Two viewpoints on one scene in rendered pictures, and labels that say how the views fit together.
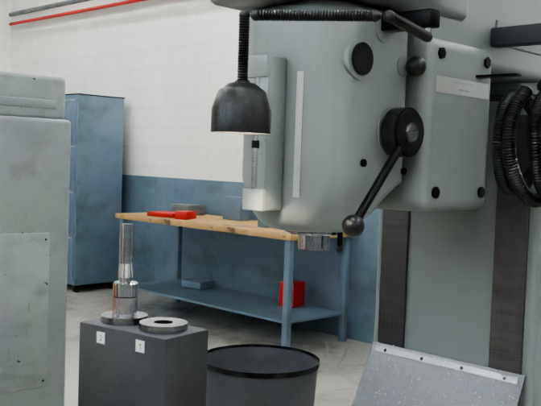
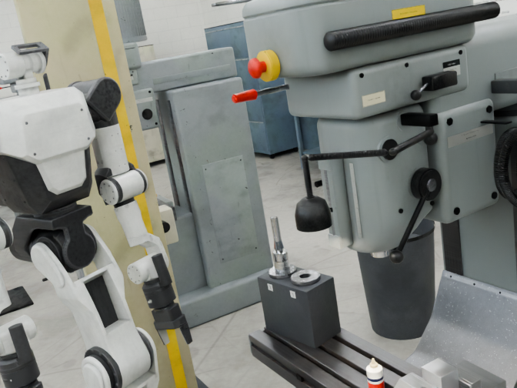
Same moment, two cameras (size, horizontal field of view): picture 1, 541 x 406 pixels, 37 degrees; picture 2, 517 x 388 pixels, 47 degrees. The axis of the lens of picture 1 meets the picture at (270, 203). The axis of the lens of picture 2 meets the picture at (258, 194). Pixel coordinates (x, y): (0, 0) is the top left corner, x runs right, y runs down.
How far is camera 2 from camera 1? 0.47 m
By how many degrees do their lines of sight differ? 20
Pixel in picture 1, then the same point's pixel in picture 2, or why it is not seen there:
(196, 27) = not seen: outside the picture
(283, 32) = (337, 137)
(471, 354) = (505, 284)
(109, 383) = (279, 312)
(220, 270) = not seen: hidden behind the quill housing
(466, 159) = (479, 178)
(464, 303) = (498, 251)
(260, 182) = (337, 232)
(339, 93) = (377, 175)
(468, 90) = (475, 135)
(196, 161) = not seen: hidden behind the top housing
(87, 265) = (276, 139)
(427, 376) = (478, 296)
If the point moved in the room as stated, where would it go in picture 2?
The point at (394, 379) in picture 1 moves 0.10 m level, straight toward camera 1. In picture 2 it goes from (458, 296) to (455, 313)
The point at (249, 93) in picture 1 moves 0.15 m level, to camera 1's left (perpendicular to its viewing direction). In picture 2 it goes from (314, 209) to (240, 215)
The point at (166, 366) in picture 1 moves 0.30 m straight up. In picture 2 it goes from (309, 306) to (294, 209)
